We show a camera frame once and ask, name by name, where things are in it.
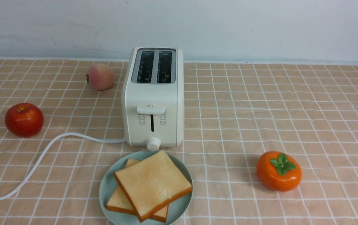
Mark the toast slice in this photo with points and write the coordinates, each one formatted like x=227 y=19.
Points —
x=119 y=201
x=160 y=165

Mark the orange persimmon with green leaves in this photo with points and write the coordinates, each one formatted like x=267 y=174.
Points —
x=278 y=171

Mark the beige checkered tablecloth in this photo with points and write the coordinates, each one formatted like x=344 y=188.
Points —
x=233 y=114

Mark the white two-slot toaster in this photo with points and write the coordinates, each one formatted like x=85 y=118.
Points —
x=152 y=98

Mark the pink peach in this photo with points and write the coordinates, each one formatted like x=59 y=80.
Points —
x=100 y=77

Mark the red apple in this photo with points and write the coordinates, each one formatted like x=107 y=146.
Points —
x=24 y=120

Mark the light blue round plate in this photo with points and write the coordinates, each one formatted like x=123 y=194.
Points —
x=109 y=184

